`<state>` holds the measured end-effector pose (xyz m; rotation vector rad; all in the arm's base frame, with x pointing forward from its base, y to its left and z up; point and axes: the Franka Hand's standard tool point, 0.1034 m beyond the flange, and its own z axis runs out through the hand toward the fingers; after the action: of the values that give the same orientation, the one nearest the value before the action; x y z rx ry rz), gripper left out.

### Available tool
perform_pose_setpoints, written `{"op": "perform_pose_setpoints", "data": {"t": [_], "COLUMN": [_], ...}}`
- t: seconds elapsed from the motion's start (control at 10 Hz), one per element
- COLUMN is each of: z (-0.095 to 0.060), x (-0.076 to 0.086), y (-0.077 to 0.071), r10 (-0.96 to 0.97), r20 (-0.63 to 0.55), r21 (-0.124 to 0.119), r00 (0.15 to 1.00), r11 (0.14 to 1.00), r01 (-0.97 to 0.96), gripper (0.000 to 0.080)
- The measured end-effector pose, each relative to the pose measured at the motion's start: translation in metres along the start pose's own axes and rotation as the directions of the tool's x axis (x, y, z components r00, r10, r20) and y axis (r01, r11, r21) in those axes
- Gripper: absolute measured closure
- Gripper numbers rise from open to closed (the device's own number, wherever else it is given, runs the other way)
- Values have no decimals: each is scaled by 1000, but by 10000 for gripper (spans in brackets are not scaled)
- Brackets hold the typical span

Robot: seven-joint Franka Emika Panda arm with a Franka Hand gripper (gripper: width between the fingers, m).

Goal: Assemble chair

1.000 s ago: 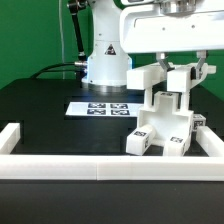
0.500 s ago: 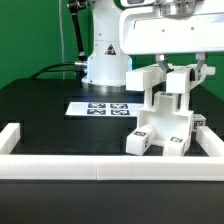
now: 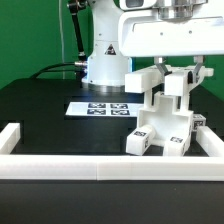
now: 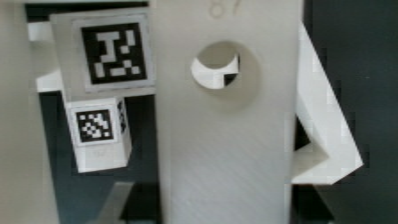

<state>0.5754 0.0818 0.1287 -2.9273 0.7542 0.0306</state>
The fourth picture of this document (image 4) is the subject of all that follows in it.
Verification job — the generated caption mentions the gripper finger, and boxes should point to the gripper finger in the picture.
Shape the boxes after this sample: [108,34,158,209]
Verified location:
[87,182,135,224]

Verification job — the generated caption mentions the white chair back frame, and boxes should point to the white chair back frame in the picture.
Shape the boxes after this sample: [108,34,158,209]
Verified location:
[0,0,302,224]

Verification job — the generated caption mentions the white chair seat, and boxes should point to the white chair seat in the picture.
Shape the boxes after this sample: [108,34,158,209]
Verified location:
[291,26,362,185]

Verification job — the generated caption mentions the white chair leg tagged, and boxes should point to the white chair leg tagged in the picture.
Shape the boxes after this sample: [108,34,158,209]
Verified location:
[49,7,156,101]

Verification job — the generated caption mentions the white chair leg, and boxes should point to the white chair leg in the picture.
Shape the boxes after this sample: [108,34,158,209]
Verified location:
[65,97,133,173]

